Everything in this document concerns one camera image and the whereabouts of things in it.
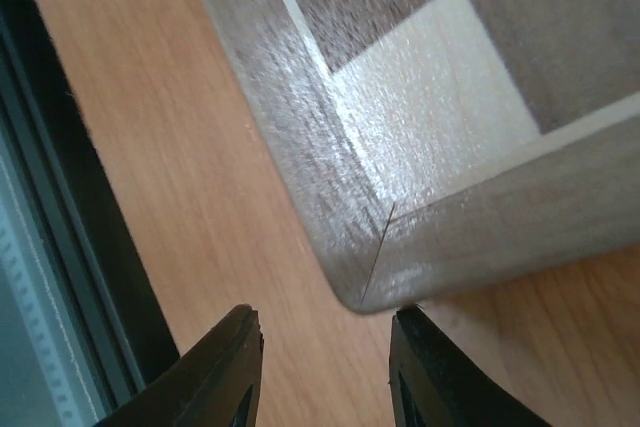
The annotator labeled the black aluminium frame rail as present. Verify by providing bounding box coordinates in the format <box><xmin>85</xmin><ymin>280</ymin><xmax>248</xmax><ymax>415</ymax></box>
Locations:
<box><xmin>1</xmin><ymin>0</ymin><xmax>179</xmax><ymax>418</ymax></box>

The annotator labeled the light blue cable duct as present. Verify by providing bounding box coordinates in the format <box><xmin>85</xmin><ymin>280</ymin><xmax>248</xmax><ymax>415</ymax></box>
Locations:
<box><xmin>1</xmin><ymin>140</ymin><xmax>100</xmax><ymax>426</ymax></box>

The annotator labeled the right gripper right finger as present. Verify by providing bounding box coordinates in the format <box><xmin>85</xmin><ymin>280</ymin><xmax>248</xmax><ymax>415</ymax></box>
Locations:
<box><xmin>389</xmin><ymin>306</ymin><xmax>548</xmax><ymax>426</ymax></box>

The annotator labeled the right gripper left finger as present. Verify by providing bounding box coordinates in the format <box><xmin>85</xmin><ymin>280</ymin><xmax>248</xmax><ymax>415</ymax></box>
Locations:
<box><xmin>98</xmin><ymin>304</ymin><xmax>264</xmax><ymax>426</ymax></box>

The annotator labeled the wooden folding chess board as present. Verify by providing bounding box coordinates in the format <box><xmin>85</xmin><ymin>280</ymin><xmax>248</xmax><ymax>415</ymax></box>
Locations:
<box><xmin>202</xmin><ymin>0</ymin><xmax>639</xmax><ymax>314</ymax></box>

